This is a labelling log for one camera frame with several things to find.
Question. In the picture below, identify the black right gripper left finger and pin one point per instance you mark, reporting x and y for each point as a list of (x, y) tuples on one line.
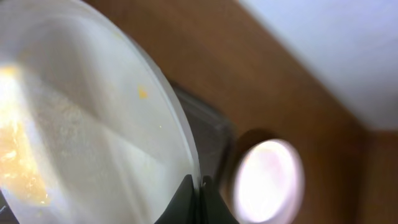
[(182, 207)]

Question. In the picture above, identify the cream white plate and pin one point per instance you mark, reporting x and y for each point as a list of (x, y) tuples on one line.
[(101, 136)]

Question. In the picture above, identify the pink plate with yellow stain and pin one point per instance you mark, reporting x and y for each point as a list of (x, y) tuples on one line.
[(269, 184)]

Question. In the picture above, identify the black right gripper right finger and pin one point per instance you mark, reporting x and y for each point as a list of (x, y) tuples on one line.
[(213, 209)]

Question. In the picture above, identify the dark brown serving tray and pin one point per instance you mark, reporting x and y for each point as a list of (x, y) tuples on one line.
[(212, 131)]

